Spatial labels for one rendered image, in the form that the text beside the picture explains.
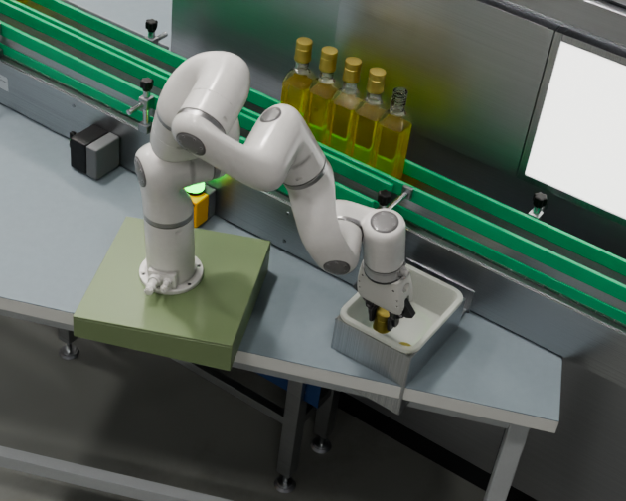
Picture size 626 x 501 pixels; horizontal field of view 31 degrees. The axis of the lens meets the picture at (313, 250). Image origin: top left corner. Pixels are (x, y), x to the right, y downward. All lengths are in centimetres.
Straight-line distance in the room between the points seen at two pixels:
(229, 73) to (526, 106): 72
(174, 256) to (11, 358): 117
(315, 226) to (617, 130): 66
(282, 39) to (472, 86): 49
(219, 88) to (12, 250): 79
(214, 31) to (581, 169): 94
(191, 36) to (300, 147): 100
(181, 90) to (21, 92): 98
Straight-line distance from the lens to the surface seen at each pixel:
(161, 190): 208
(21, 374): 324
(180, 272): 222
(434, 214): 234
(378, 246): 200
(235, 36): 270
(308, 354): 224
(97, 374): 322
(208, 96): 180
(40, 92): 277
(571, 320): 229
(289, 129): 182
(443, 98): 241
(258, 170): 179
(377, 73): 230
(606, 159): 230
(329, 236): 192
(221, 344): 214
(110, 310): 222
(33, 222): 252
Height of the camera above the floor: 231
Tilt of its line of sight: 39 degrees down
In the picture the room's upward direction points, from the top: 8 degrees clockwise
